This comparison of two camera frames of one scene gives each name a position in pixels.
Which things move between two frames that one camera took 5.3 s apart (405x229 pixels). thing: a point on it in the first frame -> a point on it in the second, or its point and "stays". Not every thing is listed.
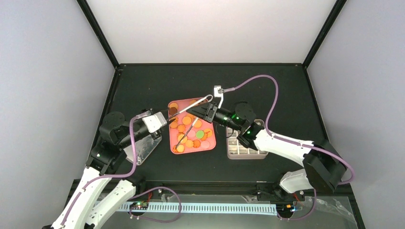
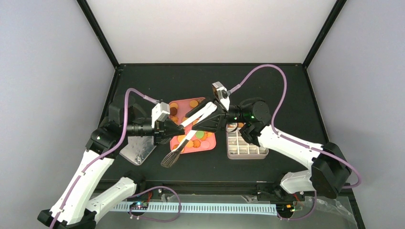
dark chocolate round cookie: [172, 110] stays
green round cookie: [199, 134] stays
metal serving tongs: [189, 130] -> [170, 160]
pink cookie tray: [189, 133] stays
